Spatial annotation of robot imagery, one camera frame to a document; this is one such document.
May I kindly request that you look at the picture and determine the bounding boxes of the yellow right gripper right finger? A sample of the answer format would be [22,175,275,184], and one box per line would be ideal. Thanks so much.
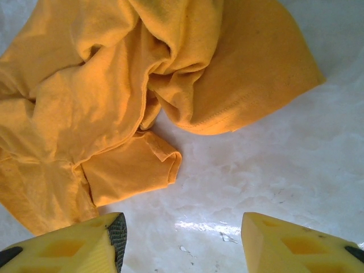
[241,212,364,273]

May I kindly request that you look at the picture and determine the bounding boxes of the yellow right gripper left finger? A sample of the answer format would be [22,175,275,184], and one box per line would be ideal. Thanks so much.
[0,212,128,273]

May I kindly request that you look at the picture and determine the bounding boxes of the orange t-shirt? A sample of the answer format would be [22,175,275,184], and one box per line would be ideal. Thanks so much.
[0,0,327,237]

